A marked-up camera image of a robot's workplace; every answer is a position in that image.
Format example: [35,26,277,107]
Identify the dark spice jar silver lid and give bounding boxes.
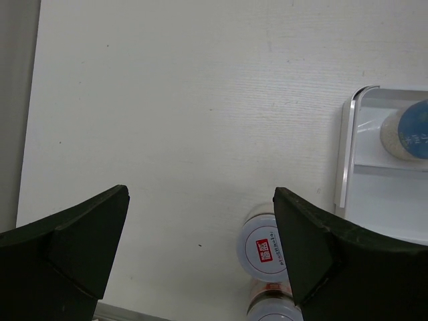
[246,280,304,321]

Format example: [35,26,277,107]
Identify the blue label white jar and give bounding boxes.
[380,100,427,161]

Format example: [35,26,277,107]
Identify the red label spice jar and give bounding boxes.
[237,201,288,283]

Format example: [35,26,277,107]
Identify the front aluminium rail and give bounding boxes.
[92,302,169,321]

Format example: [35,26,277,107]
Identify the white tiered organizer tray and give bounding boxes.
[334,85,427,245]

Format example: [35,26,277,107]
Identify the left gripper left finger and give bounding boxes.
[1,185,130,320]

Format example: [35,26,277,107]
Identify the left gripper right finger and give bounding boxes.
[273,187,427,320]

